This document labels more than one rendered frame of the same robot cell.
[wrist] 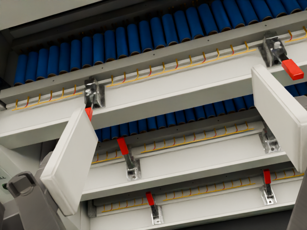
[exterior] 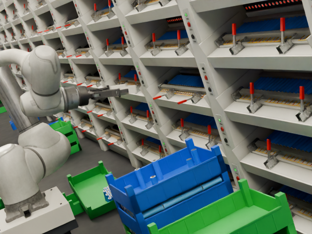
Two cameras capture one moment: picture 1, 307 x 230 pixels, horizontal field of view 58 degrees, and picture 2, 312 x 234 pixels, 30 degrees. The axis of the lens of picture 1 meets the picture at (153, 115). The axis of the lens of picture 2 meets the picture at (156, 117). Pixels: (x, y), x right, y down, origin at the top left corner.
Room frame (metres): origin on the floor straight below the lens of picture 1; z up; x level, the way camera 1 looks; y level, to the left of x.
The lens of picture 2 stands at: (-0.87, -2.04, 0.96)
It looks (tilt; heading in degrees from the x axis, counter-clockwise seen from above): 12 degrees down; 62
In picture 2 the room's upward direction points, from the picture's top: 19 degrees counter-clockwise
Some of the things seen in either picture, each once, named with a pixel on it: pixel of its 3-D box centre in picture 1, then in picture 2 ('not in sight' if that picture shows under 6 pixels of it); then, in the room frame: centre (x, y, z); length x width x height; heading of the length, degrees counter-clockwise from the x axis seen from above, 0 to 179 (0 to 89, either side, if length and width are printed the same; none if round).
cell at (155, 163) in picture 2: not in sight; (157, 169); (-0.10, -0.50, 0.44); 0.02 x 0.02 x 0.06
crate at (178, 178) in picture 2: not in sight; (164, 173); (-0.12, -0.57, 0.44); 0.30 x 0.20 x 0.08; 171
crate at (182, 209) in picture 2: not in sight; (172, 197); (-0.12, -0.57, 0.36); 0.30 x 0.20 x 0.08; 171
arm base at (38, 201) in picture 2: not in sight; (24, 203); (-0.34, 0.30, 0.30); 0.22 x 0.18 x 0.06; 75
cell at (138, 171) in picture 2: not in sight; (140, 178); (-0.17, -0.50, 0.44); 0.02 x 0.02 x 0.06
